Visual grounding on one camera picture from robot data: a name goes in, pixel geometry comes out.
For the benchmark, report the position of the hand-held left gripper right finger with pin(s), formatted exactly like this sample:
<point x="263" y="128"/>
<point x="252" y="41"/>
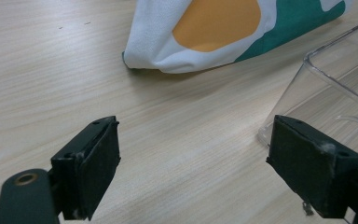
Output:
<point x="307" y="168"/>

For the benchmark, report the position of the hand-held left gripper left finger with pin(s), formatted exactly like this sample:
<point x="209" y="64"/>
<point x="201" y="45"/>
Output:
<point x="88" y="174"/>

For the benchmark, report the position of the clear plastic box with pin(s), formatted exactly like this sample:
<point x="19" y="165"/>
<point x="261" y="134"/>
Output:
<point x="332" y="90"/>

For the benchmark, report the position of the white orange green cloth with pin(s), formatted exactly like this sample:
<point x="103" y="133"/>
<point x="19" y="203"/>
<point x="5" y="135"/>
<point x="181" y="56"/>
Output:
<point x="217" y="31"/>

